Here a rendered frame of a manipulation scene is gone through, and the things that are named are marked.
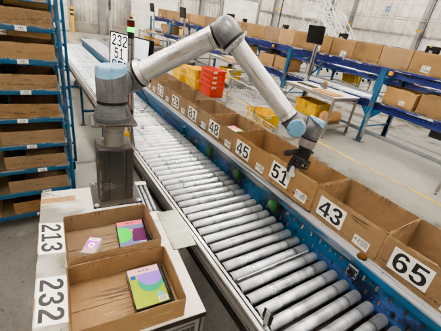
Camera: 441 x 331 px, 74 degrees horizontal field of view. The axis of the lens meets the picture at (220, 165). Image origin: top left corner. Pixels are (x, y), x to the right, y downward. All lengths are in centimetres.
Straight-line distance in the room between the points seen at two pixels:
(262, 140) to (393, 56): 457
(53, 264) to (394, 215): 163
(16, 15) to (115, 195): 128
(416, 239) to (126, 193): 152
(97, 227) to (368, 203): 144
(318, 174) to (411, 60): 468
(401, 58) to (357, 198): 484
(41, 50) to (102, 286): 163
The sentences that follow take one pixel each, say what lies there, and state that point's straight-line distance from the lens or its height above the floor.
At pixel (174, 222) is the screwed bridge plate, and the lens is 161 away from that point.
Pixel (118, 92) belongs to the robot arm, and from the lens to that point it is 154.
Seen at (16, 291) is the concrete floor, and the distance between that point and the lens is 245.
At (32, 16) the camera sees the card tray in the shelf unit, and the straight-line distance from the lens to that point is 236.
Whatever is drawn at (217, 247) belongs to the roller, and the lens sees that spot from 151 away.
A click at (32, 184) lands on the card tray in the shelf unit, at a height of 39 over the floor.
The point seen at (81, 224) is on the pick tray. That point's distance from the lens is 157.
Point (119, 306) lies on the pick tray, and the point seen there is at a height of 76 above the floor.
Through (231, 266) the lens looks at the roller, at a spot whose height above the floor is 74.
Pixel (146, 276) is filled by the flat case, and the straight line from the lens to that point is 129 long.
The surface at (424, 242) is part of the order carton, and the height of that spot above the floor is 95.
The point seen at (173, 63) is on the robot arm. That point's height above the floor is 152.
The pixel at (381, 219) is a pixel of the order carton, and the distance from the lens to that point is 180.
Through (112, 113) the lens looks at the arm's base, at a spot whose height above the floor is 127.
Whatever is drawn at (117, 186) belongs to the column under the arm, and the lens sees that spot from 171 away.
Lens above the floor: 176
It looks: 27 degrees down
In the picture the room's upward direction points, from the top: 9 degrees clockwise
